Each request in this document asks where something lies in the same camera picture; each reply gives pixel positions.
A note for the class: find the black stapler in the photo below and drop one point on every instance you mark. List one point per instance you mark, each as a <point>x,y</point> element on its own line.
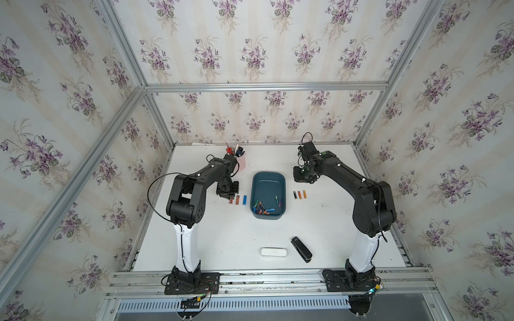
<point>302,249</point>

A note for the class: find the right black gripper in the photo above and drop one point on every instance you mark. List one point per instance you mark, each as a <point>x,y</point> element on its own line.
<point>296,178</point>

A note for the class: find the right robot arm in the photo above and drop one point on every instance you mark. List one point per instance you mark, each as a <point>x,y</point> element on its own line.
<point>374,211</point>

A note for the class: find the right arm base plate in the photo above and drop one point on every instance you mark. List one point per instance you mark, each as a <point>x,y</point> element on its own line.
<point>349,280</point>

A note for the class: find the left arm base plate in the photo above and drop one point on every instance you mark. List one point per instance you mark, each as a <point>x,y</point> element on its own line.
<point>205,283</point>

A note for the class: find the pens in cup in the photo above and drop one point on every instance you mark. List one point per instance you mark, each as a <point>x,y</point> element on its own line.
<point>236,150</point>

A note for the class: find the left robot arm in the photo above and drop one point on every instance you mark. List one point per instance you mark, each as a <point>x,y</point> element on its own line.
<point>186,207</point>

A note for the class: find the white eraser case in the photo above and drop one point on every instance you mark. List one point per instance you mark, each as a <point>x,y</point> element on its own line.
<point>273,252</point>

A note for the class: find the teal plastic storage box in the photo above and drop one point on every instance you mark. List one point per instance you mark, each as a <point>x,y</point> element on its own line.
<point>268,195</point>

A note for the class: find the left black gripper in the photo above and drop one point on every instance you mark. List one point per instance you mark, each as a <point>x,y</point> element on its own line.
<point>230,194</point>

